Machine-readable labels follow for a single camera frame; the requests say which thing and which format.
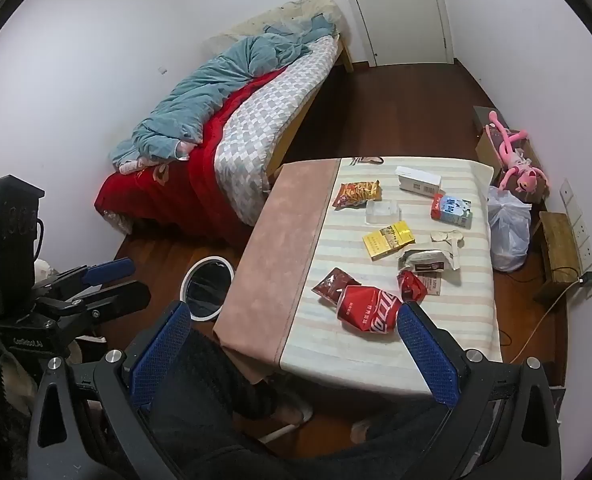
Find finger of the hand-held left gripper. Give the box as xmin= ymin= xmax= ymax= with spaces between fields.
xmin=32 ymin=257 xmax=136 ymax=297
xmin=36 ymin=280 xmax=153 ymax=322

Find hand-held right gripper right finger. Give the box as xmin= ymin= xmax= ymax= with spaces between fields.
xmin=396 ymin=301 xmax=564 ymax=480

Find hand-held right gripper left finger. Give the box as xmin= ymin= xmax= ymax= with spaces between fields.
xmin=26 ymin=300 xmax=197 ymax=480

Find red and blue milk carton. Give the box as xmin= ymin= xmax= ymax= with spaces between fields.
xmin=431 ymin=193 xmax=473 ymax=229

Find person's dark trouser leg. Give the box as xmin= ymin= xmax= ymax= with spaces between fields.
xmin=148 ymin=332 xmax=476 ymax=480

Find crushed red can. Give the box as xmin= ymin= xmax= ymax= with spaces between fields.
xmin=337 ymin=285 xmax=405 ymax=336

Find small red packet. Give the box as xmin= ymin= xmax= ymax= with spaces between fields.
xmin=397 ymin=270 xmax=429 ymax=304

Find small paper receipt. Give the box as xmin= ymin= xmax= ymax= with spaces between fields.
xmin=418 ymin=272 xmax=444 ymax=297

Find table with striped cloth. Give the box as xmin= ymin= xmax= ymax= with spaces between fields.
xmin=280 ymin=156 xmax=504 ymax=402

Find white and brown wrapper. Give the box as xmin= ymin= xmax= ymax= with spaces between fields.
xmin=398 ymin=246 xmax=461 ymax=286

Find red blanket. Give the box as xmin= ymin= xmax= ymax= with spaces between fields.
xmin=94 ymin=67 xmax=287 ymax=247

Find dark brown snack packet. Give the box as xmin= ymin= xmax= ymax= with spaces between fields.
xmin=312 ymin=267 xmax=361 ymax=306

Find yellow cigarette box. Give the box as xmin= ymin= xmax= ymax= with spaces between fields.
xmin=362 ymin=221 xmax=415 ymax=262

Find clear plastic container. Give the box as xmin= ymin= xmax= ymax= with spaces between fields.
xmin=366 ymin=200 xmax=401 ymax=225

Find white plastic bag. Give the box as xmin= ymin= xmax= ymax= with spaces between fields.
xmin=486 ymin=186 xmax=533 ymax=274

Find pink tablecloth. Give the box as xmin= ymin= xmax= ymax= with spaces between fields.
xmin=212 ymin=158 xmax=343 ymax=386

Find small wooden stool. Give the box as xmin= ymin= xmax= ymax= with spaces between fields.
xmin=533 ymin=211 xmax=584 ymax=306

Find orange snack packet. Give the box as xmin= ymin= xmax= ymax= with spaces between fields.
xmin=332 ymin=180 xmax=381 ymax=209

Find long white box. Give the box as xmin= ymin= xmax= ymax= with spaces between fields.
xmin=395 ymin=166 xmax=443 ymax=196

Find pink plush toy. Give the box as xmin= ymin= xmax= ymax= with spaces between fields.
xmin=486 ymin=111 xmax=549 ymax=196

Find cardboard box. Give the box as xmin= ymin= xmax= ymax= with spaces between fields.
xmin=473 ymin=106 xmax=547 ymax=206

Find beige pillow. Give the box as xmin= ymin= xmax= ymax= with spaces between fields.
xmin=201 ymin=0 xmax=345 ymax=56

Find white door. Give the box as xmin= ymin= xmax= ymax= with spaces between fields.
xmin=338 ymin=0 xmax=456 ymax=67

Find beige charger cable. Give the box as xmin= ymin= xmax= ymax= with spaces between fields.
xmin=500 ymin=280 xmax=584 ymax=362

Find wooden bed frame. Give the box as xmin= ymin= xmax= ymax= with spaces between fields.
xmin=265 ymin=35 xmax=355 ymax=182

